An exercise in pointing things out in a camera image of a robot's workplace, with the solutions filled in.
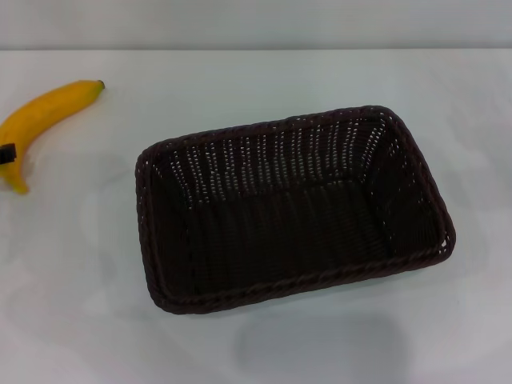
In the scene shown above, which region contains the yellow banana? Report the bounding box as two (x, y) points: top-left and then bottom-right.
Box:
(0, 79), (106, 195)

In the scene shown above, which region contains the dark brown woven basket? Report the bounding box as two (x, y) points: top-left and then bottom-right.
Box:
(134, 104), (457, 317)

